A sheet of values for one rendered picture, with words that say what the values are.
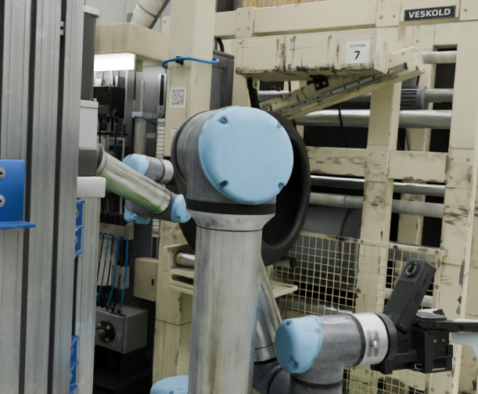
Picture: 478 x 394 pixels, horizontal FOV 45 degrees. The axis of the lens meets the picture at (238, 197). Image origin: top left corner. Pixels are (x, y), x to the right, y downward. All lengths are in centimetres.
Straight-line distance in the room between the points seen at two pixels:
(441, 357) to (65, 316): 57
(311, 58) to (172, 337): 121
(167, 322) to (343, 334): 157
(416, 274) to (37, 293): 56
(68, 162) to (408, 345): 58
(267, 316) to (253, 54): 163
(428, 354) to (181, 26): 169
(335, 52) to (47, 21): 150
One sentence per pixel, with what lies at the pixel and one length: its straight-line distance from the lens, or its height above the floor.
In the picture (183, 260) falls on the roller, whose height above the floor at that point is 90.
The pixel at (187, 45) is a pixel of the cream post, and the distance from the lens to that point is 226.
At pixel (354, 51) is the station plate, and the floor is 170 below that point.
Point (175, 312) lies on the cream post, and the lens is 231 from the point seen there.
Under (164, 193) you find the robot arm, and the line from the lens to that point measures 150.
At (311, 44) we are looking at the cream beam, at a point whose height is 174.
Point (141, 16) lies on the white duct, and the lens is 285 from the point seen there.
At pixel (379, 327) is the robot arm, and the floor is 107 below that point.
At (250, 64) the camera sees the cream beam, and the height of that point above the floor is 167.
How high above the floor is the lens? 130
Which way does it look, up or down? 4 degrees down
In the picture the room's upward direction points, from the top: 3 degrees clockwise
